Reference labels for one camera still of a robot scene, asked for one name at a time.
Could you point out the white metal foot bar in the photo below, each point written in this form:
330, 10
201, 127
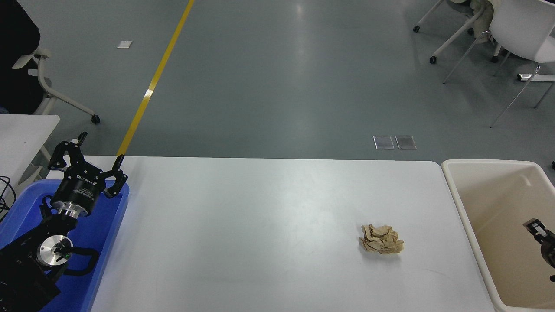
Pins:
537, 77

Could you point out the white floor plate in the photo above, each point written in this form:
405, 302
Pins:
124, 44

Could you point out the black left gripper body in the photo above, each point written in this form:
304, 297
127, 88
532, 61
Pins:
80, 188

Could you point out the silver floor socket plate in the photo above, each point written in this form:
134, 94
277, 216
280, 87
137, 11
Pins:
384, 143
406, 142

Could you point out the white wheeled office chair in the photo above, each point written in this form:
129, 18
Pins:
43, 84

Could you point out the large pale plastic bin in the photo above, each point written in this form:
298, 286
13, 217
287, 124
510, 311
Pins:
498, 225

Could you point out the beige garment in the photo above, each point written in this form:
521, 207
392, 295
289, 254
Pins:
479, 21

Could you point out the crumpled tan paper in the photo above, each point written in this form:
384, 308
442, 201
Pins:
381, 240

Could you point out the blue plastic tray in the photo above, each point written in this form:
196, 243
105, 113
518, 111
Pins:
102, 225

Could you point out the white shell chair metal legs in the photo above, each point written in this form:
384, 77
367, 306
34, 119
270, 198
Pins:
520, 26

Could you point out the seated person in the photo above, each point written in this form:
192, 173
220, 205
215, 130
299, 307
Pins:
13, 65

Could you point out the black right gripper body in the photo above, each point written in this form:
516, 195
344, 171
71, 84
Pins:
550, 251

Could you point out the white chair with casters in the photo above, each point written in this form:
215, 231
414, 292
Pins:
455, 37

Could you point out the white side table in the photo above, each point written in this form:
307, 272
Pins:
21, 138

